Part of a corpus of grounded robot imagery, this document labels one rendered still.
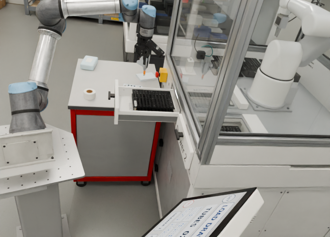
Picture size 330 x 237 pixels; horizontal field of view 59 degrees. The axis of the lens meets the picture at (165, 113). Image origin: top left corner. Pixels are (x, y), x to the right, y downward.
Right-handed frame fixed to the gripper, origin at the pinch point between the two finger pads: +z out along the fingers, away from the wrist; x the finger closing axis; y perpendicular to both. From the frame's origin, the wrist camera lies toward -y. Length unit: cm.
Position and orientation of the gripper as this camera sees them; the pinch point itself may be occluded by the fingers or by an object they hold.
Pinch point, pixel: (146, 68)
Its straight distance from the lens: 174.8
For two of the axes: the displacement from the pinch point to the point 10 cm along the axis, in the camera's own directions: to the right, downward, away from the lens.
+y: -9.3, -3.0, 2.0
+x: -3.3, 5.0, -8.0
